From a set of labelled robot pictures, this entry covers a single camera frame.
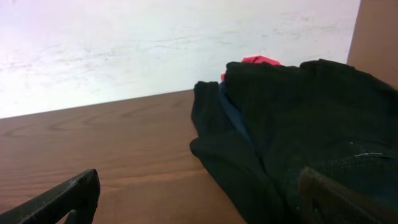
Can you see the red garment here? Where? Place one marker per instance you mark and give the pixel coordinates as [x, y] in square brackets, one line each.
[259, 60]

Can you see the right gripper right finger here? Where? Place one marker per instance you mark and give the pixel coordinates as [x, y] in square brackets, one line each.
[326, 201]

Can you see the navy blue garment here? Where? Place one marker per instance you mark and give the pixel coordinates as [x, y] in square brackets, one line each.
[233, 114]

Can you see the black garment under pile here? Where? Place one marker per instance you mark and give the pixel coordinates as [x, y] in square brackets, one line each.
[231, 161]

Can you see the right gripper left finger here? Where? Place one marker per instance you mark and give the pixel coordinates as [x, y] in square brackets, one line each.
[76, 199]

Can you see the black shorts with white waistband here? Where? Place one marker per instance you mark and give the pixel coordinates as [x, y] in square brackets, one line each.
[325, 115]

